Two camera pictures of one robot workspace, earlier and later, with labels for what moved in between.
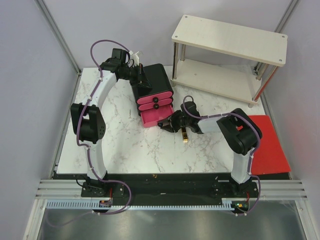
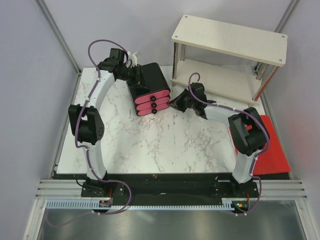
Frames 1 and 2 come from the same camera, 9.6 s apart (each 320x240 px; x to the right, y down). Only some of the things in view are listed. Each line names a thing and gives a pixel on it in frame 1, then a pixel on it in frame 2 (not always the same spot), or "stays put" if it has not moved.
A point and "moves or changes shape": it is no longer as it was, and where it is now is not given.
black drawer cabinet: (161, 94) moves or changes shape
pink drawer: (154, 104) stays put
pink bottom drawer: (150, 117) moves or changes shape
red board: (269, 156) stays put
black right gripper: (172, 127) → (174, 103)
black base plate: (237, 193) stays put
